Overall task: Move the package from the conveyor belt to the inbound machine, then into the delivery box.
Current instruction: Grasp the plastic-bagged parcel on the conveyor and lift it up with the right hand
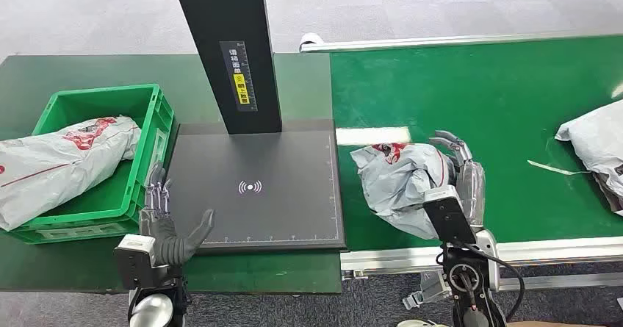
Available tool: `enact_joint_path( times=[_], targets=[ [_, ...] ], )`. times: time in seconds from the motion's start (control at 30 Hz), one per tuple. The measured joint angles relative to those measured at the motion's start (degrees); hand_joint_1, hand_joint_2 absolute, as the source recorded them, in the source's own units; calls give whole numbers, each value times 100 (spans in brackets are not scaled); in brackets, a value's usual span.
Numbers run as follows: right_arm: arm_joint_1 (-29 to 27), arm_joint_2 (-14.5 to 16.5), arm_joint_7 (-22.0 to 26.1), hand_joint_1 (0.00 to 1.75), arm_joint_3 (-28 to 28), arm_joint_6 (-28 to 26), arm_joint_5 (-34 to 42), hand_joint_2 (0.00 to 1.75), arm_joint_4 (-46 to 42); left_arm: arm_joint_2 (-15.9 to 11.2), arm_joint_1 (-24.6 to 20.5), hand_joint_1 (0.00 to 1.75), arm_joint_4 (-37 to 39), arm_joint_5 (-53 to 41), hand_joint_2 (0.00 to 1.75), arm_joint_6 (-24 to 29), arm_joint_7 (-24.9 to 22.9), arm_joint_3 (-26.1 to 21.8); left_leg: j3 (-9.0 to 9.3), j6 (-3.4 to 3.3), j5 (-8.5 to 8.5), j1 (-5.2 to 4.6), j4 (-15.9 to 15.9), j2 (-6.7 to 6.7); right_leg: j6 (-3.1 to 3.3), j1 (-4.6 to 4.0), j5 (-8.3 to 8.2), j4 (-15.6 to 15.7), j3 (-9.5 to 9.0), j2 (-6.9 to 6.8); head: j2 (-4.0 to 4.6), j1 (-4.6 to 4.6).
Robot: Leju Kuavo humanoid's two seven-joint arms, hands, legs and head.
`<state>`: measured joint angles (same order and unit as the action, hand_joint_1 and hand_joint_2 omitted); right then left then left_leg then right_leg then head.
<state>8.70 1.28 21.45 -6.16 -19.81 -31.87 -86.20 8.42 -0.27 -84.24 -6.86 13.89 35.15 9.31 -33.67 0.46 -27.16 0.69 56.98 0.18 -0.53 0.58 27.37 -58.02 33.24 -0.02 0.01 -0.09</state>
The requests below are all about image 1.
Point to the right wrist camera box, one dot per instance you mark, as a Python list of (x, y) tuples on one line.
[(448, 217)]

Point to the black scanner base plate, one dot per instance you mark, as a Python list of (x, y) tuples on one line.
[(282, 208)]

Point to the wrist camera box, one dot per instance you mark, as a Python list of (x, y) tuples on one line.
[(132, 261), (448, 217)]

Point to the aluminium conveyor side rail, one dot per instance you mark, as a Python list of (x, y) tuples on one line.
[(559, 249), (438, 41)]

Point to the grey metal conveyor bracket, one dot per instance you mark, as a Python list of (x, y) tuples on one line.
[(430, 290)]

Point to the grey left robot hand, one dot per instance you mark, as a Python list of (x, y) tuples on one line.
[(168, 239)]

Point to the aluminium conveyor frame bar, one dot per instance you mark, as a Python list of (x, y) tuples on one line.
[(569, 281)]

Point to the dark green table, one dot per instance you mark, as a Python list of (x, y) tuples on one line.
[(73, 71)]

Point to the long grey mailer bag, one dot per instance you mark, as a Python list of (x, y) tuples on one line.
[(53, 164)]

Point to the grey mailer bag black print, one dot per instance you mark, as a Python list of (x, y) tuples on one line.
[(596, 140)]

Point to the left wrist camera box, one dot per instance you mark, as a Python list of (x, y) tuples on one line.
[(132, 261)]

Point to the black scanner column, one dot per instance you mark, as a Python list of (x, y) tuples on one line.
[(219, 18)]

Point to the green conveyor belt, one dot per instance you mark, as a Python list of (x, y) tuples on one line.
[(486, 96)]

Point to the green plastic crate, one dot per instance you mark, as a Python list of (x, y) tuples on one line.
[(112, 203)]

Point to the black yellow column label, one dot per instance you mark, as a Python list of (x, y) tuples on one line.
[(239, 76)]

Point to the thin white paper strip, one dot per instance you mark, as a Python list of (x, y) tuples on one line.
[(552, 169)]

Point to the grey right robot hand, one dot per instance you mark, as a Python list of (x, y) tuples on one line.
[(472, 188)]

